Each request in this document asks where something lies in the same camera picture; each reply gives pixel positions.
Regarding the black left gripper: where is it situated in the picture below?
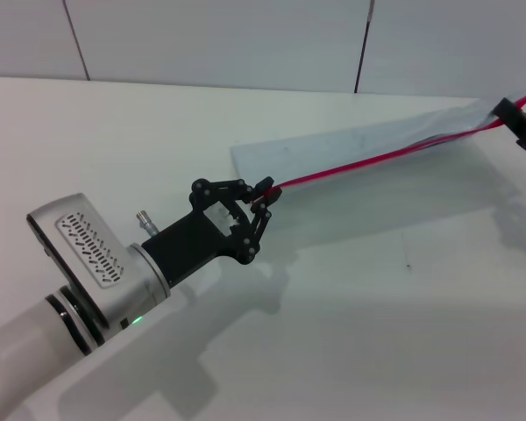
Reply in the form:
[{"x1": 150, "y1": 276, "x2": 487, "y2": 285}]
[{"x1": 140, "y1": 175, "x2": 284, "y2": 287}]

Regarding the clear document bag red zipper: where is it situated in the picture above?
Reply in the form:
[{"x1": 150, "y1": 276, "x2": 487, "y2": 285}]
[{"x1": 229, "y1": 87, "x2": 526, "y2": 197}]

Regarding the silver connector plug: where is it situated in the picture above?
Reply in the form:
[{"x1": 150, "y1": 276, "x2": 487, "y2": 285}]
[{"x1": 134, "y1": 210, "x2": 160, "y2": 236}]

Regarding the thin black pole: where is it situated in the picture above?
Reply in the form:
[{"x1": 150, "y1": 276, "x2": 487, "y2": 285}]
[{"x1": 353, "y1": 0, "x2": 375, "y2": 94}]

